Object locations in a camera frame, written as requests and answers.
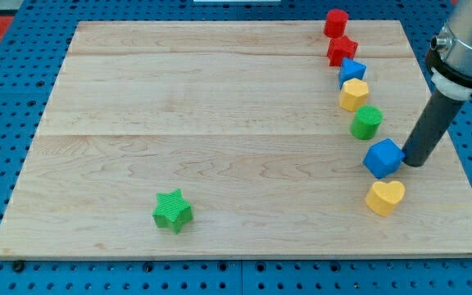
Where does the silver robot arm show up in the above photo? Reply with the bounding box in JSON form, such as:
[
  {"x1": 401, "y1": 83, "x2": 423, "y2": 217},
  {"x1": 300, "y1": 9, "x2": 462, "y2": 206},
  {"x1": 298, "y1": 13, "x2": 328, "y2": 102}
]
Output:
[{"x1": 426, "y1": 0, "x2": 472, "y2": 101}]

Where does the red star block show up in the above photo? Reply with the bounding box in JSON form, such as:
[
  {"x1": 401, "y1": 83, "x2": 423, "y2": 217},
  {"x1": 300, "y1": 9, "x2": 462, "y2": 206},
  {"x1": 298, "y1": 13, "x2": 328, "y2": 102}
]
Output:
[{"x1": 327, "y1": 35, "x2": 358, "y2": 66}]

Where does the yellow heart block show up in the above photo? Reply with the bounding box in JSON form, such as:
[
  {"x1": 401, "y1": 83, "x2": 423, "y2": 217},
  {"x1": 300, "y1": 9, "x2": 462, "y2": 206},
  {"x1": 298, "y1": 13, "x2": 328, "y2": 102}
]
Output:
[{"x1": 365, "y1": 180, "x2": 406, "y2": 217}]

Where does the yellow hexagon block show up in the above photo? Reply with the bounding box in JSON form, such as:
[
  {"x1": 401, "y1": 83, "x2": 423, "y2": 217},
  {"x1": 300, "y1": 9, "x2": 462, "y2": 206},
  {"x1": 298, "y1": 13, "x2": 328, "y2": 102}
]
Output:
[{"x1": 338, "y1": 78, "x2": 370, "y2": 112}]

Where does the green cylinder block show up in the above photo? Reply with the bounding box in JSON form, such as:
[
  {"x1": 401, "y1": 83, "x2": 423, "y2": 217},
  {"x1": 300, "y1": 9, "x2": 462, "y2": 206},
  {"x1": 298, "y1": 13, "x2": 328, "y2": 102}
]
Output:
[{"x1": 349, "y1": 105, "x2": 384, "y2": 140}]

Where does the blue triangle block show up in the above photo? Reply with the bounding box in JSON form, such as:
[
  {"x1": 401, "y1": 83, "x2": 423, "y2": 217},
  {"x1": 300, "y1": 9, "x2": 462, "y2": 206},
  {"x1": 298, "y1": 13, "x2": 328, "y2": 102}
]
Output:
[{"x1": 338, "y1": 57, "x2": 367, "y2": 88}]

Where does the green star block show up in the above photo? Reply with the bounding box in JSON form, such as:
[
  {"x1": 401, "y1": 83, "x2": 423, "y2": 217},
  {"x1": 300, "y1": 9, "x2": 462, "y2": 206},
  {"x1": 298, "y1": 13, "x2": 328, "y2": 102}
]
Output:
[{"x1": 152, "y1": 188, "x2": 193, "y2": 234}]

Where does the blue cube block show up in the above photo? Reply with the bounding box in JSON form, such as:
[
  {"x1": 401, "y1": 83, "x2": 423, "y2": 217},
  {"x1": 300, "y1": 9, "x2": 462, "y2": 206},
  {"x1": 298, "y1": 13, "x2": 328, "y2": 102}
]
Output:
[{"x1": 363, "y1": 138, "x2": 405, "y2": 179}]

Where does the red cylinder block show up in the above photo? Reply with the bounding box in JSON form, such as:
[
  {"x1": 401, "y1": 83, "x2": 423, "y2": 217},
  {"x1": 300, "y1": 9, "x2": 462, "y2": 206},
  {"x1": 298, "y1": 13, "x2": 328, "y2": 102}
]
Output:
[{"x1": 323, "y1": 9, "x2": 349, "y2": 39}]

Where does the wooden board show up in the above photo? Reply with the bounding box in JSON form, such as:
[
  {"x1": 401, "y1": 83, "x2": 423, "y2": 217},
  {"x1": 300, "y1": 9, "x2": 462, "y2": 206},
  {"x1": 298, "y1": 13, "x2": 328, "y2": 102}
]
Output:
[{"x1": 0, "y1": 21, "x2": 472, "y2": 261}]

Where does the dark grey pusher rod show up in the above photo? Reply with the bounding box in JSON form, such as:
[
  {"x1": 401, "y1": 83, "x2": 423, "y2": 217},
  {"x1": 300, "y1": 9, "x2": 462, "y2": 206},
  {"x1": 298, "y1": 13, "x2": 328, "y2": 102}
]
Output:
[{"x1": 402, "y1": 89, "x2": 465, "y2": 167}]

